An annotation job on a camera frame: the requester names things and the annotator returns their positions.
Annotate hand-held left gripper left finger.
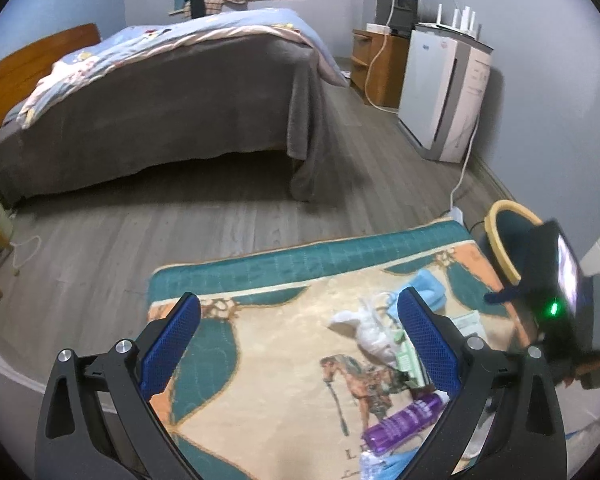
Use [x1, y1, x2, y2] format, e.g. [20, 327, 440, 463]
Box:
[34, 291, 202, 480]

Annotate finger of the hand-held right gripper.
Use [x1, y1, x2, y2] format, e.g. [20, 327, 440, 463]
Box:
[483, 285, 525, 307]

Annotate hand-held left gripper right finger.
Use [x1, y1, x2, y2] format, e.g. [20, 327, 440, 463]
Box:
[397, 287, 568, 480]

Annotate green white packet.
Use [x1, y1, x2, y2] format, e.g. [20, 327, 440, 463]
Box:
[395, 344, 434, 392]

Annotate white paper packet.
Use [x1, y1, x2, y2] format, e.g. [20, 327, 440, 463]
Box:
[450, 310, 482, 342]

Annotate teal bin with yellow rim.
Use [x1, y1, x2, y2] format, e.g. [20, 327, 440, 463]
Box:
[484, 200, 547, 287]

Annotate white plastic bag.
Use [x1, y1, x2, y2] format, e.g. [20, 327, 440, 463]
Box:
[328, 297, 407, 364]

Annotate light blue cloth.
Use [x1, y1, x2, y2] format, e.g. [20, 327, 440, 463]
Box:
[387, 269, 449, 319]

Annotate purple bottle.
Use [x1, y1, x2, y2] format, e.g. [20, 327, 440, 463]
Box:
[362, 392, 446, 454]

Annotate clear blister pack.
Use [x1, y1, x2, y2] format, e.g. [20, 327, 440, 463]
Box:
[357, 450, 387, 480]

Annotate printed horse mat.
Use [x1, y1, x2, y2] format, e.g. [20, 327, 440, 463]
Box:
[147, 219, 531, 480]

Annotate white air purifier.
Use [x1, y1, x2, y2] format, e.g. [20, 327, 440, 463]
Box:
[397, 24, 495, 164]

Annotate bed with grey blanket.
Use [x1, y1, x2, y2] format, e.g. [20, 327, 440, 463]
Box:
[0, 35, 332, 204]

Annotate wooden cabinet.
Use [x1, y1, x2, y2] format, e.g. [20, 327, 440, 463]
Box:
[351, 29, 411, 110]

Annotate white router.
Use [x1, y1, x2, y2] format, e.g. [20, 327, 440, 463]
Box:
[415, 4, 482, 39]

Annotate black monitor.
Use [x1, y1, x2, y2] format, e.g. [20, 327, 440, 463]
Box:
[375, 0, 421, 37]

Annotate blue floral duvet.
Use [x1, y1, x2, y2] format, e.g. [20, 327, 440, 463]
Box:
[17, 7, 349, 129]

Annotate wooden bed headboard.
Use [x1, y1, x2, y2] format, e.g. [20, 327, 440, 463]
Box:
[0, 23, 102, 147]

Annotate white purifier cable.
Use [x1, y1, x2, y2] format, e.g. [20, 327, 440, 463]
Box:
[449, 109, 482, 211]

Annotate white floor cable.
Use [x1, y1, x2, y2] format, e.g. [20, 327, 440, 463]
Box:
[10, 234, 44, 274]

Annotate white monitor cable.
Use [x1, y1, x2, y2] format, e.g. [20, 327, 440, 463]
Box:
[364, 0, 407, 111]

